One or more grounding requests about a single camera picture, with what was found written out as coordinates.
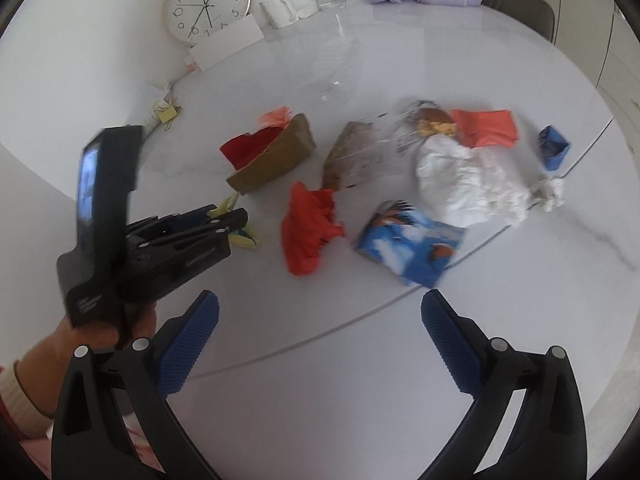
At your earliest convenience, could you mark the small blue paper box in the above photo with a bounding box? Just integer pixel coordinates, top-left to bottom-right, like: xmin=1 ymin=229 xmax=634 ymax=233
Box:
xmin=538 ymin=125 xmax=572 ymax=171

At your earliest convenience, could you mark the dark chair back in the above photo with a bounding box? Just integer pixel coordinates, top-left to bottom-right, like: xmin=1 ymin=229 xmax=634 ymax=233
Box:
xmin=480 ymin=0 xmax=556 ymax=43

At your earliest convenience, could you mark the pink paper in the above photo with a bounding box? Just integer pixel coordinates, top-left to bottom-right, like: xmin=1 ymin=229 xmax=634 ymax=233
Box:
xmin=257 ymin=106 xmax=293 ymax=128

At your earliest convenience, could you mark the snack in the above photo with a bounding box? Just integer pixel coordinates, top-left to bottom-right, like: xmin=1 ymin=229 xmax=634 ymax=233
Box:
xmin=400 ymin=100 xmax=461 ymax=138

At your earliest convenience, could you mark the red-orange paper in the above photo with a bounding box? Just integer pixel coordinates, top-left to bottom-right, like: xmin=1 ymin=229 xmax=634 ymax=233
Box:
xmin=280 ymin=181 xmax=346 ymax=277

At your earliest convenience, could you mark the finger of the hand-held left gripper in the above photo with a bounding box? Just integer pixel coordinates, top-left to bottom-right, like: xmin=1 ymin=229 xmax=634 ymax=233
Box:
xmin=125 ymin=204 xmax=218 ymax=238
xmin=132 ymin=208 xmax=249 ymax=251

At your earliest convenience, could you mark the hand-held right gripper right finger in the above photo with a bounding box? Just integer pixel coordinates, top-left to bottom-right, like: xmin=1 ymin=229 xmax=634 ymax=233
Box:
xmin=417 ymin=289 xmax=588 ymax=480

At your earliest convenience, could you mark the yellow-green paper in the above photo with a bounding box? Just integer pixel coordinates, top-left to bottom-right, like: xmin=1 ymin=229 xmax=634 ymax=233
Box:
xmin=207 ymin=195 xmax=262 ymax=250

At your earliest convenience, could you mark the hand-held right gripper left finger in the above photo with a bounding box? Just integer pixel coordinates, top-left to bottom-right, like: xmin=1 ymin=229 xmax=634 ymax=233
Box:
xmin=50 ymin=290 xmax=221 ymax=480

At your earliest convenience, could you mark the small white tissue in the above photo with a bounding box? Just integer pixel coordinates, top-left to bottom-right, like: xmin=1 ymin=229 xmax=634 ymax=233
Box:
xmin=531 ymin=174 xmax=567 ymax=211

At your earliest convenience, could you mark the orange paper packet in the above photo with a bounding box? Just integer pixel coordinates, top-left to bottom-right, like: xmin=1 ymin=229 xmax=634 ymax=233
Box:
xmin=450 ymin=108 xmax=522 ymax=150

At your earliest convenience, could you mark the round white wall clock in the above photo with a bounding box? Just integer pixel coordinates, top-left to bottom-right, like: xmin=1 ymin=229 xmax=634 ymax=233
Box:
xmin=162 ymin=0 xmax=251 ymax=47

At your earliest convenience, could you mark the brown cardboard box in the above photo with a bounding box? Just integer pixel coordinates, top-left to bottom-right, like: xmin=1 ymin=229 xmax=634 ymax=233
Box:
xmin=225 ymin=112 xmax=317 ymax=196

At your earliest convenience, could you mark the white mug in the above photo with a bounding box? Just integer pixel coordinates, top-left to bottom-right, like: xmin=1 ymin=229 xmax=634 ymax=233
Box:
xmin=259 ymin=0 xmax=301 ymax=28

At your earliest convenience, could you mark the blue printed carton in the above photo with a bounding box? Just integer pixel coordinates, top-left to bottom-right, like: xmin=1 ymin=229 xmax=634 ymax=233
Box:
xmin=352 ymin=200 xmax=467 ymax=288

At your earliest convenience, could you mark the clear plastic wrapper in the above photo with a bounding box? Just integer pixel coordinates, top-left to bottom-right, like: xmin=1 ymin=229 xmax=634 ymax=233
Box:
xmin=322 ymin=115 xmax=426 ymax=193

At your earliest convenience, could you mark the white paper card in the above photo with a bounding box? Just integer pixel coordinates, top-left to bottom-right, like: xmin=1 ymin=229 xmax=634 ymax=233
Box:
xmin=190 ymin=15 xmax=265 ymax=72

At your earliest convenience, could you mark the red paper sheet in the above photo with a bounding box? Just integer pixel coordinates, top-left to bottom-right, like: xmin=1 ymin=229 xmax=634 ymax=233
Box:
xmin=220 ymin=127 xmax=286 ymax=171

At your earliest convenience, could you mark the yellow patterned paper scrap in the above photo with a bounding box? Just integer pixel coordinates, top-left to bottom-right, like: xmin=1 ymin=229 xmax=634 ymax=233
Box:
xmin=142 ymin=82 xmax=182 ymax=133

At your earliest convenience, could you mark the person's left forearm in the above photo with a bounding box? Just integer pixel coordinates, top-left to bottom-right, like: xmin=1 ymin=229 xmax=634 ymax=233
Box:
xmin=0 ymin=362 xmax=55 ymax=456

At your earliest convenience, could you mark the person's left hand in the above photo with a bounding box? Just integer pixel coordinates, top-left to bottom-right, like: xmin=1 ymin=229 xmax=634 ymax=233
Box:
xmin=17 ymin=302 xmax=158 ymax=413

